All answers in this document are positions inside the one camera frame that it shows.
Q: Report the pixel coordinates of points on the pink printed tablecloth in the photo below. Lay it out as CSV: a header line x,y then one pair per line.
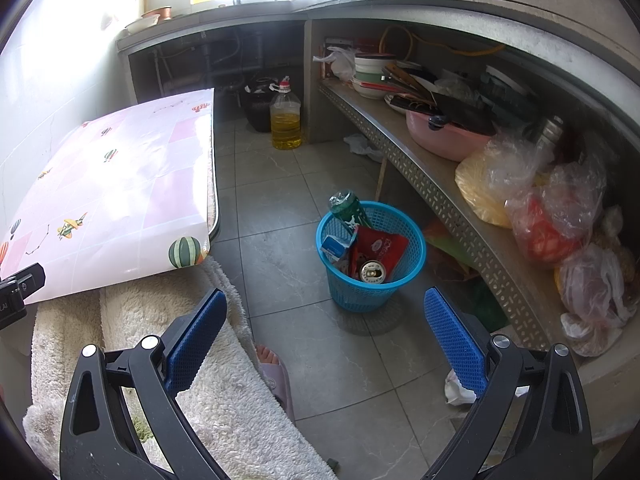
x,y
125,185

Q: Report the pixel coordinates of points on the crumpled white paper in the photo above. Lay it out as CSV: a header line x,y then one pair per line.
x,y
460,390

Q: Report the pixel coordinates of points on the pink basin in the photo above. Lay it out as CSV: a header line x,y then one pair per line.
x,y
440,142

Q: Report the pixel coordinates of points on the blue plastic basket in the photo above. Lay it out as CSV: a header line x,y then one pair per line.
x,y
380,290

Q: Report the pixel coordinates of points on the person's white fluffy robe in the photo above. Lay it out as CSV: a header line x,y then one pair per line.
x,y
225,410

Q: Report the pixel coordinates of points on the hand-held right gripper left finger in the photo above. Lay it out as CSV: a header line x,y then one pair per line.
x,y
195,345

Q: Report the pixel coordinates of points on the person's foot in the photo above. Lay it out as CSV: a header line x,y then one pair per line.
x,y
267,355

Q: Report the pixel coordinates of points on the black plastic jug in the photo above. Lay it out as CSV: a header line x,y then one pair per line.
x,y
257,110

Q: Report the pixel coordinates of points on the white bowl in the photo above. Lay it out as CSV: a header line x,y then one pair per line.
x,y
142,25

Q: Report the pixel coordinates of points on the pink slipper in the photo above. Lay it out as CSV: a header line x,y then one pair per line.
x,y
280,390

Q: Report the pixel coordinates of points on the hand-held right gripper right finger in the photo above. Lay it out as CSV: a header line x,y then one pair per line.
x,y
455,340

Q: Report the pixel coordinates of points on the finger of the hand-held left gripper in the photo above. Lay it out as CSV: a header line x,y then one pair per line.
x,y
32,276

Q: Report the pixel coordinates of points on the black frying pan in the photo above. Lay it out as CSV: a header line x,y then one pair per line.
x,y
465,115

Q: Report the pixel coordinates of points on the steel flask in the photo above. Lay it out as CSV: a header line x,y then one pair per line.
x,y
550,135

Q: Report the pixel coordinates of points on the crumpled white plastic bag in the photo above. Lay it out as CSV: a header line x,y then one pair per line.
x,y
362,146

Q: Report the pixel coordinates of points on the blue white toothpaste box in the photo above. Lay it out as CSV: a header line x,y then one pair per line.
x,y
334,247

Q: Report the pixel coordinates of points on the copper bowl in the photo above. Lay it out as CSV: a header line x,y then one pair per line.
x,y
160,12

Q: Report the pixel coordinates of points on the cooking oil bottle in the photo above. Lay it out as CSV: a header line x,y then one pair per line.
x,y
286,130

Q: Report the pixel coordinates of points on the red snack packet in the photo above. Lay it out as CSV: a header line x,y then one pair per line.
x,y
385,250

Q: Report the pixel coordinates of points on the bundle of kitchen utensils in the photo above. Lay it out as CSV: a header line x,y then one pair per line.
x,y
410,85

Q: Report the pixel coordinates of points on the green orange bag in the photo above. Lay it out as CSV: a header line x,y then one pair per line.
x,y
470,270

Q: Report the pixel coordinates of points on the stack of kitchen bowls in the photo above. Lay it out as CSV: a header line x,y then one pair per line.
x,y
370,75

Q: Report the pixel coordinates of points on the plastic bag of red food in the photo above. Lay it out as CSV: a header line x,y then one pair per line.
x,y
545,230

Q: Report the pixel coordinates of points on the plastic bag of yellow food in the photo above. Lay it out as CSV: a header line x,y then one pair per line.
x,y
480,190

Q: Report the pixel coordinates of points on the red drink can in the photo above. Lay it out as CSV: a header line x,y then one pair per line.
x,y
372,272

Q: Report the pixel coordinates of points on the grey drain pipe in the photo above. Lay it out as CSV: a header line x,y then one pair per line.
x,y
250,60

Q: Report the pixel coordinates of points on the green drink bottle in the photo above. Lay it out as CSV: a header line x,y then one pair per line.
x,y
350,212

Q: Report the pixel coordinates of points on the plastic bag of brown food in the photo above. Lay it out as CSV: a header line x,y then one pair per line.
x,y
590,290

